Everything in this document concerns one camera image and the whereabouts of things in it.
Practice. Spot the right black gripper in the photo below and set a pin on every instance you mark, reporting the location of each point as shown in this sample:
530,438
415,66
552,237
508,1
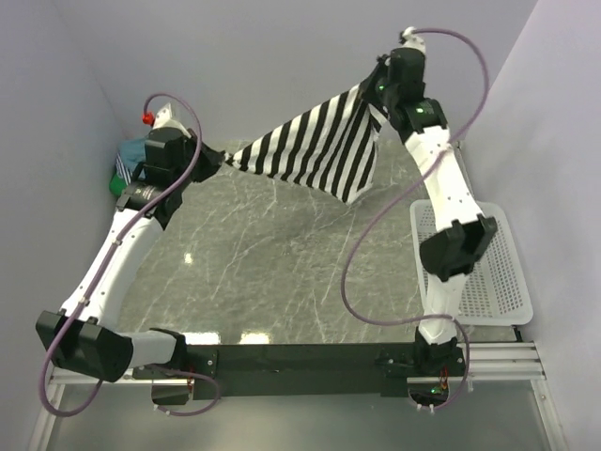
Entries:
379,70

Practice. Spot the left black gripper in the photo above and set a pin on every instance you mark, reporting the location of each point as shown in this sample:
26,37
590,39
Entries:
211,161

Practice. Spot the black white striped tank top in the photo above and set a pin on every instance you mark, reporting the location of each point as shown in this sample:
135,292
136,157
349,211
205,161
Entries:
332,147

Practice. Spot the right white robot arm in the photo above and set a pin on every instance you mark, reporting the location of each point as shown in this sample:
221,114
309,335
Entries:
463,232

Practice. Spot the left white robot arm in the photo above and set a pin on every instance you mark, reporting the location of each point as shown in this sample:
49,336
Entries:
82,336

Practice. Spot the teal folded tank top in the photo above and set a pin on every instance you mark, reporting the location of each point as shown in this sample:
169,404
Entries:
132,152

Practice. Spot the blue striped folded tank top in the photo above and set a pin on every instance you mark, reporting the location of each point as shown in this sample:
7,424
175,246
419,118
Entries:
125,166

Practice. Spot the green folded tank top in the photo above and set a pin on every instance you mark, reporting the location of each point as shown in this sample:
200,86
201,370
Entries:
119,183

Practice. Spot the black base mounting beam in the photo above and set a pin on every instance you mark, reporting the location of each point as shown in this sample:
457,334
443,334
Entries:
322,369

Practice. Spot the white plastic mesh basket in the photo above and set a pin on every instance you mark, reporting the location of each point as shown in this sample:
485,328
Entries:
496,292

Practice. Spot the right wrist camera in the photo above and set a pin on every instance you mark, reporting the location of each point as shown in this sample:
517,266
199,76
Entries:
410,39

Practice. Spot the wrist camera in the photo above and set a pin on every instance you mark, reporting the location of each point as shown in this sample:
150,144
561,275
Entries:
166,117
410,39

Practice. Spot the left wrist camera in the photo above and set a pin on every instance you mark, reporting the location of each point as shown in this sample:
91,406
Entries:
166,117

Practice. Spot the aluminium rail frame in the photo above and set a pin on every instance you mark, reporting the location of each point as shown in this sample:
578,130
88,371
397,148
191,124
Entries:
172,387

